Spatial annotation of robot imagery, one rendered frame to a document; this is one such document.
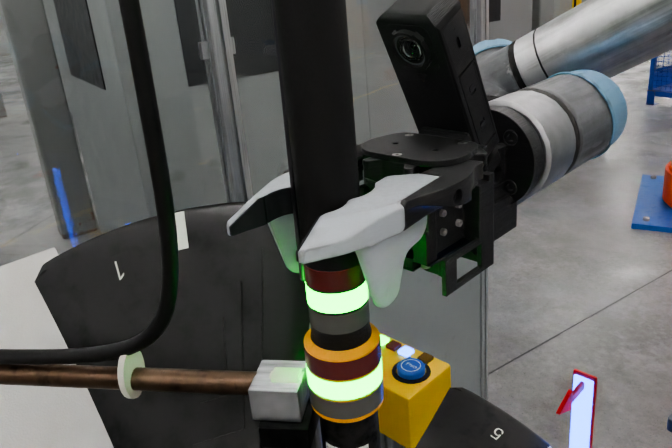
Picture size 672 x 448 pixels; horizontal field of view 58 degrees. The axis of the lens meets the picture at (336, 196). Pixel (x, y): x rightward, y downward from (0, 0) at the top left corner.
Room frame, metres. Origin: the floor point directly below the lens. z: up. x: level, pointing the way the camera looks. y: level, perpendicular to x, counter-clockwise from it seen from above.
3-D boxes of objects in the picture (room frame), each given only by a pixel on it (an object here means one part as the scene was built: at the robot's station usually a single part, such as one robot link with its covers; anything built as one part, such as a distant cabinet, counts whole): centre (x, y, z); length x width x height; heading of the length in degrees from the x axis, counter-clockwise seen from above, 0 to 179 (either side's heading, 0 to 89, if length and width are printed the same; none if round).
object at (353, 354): (0.29, 0.00, 1.40); 0.04 x 0.04 x 0.05
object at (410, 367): (0.72, -0.08, 1.08); 0.04 x 0.04 x 0.02
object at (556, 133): (0.43, -0.13, 1.48); 0.08 x 0.05 x 0.08; 44
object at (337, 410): (0.29, 0.00, 1.39); 0.04 x 0.04 x 0.01
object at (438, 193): (0.31, -0.05, 1.50); 0.09 x 0.05 x 0.02; 145
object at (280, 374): (0.30, 0.04, 1.39); 0.02 x 0.02 x 0.02; 79
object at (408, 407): (0.76, -0.05, 1.02); 0.16 x 0.10 x 0.11; 44
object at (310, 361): (0.29, 0.00, 1.42); 0.04 x 0.04 x 0.01
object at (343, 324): (0.29, 0.00, 1.44); 0.03 x 0.03 x 0.01
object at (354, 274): (0.29, 0.00, 1.47); 0.03 x 0.03 x 0.01
